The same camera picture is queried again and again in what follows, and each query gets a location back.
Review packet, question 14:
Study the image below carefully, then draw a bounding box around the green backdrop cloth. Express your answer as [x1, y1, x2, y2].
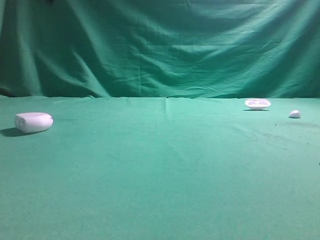
[0, 0, 320, 99]

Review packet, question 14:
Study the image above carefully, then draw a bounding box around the white earphone case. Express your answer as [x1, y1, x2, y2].
[14, 112, 54, 134]

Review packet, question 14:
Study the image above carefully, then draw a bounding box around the white open case half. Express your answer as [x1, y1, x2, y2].
[244, 98, 271, 111]

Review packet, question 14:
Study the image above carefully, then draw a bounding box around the small white earbud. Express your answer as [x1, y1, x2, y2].
[288, 110, 301, 119]

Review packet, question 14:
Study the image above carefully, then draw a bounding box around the green table cloth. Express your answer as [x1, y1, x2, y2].
[0, 97, 320, 240]

